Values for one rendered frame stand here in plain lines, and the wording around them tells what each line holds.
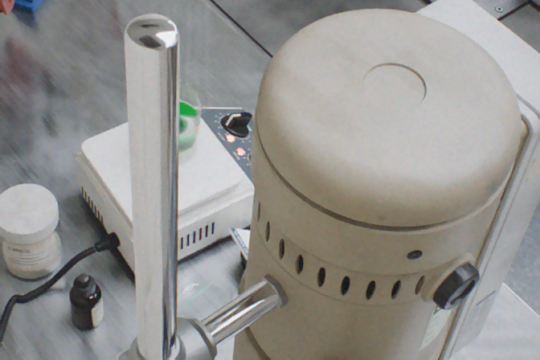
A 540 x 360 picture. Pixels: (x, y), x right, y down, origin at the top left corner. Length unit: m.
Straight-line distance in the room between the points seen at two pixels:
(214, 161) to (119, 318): 0.18
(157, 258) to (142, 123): 0.07
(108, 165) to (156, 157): 0.73
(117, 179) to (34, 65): 0.27
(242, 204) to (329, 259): 0.65
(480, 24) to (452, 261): 0.10
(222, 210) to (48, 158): 0.22
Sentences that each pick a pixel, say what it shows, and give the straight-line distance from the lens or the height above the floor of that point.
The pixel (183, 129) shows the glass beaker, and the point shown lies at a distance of 1.02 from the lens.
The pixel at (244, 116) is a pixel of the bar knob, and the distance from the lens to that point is 1.13.
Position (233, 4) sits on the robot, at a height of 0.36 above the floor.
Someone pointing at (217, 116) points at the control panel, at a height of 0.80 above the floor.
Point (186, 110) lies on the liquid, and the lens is 1.05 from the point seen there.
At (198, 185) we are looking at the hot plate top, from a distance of 1.04.
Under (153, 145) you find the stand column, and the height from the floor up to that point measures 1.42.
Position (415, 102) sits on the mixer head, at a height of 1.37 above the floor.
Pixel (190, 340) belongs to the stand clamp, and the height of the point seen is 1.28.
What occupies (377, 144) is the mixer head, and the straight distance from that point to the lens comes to 0.40.
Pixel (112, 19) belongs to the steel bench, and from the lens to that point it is 1.32.
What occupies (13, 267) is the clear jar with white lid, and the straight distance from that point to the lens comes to 1.08.
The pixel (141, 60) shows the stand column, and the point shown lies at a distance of 0.29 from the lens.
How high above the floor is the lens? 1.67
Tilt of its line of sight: 51 degrees down
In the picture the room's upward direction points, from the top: 6 degrees clockwise
